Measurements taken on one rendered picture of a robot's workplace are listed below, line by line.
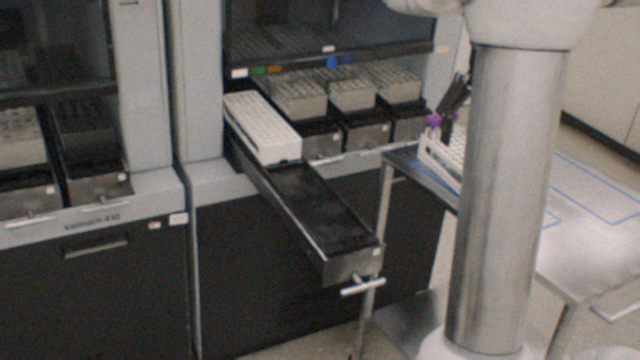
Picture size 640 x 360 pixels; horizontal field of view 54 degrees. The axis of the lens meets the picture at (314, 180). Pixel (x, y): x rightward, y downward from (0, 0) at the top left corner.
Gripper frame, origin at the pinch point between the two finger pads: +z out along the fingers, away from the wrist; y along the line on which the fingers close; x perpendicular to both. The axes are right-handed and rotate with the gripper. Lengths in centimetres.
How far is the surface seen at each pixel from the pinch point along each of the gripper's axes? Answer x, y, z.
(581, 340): 2, 71, 93
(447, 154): 1.5, -4.1, 5.1
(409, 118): 32.6, 5.5, 12.5
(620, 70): 113, 186, 49
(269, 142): 21.1, -40.2, 6.7
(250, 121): 32, -41, 7
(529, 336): -9, 30, 65
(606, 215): -23.3, 22.4, 11.2
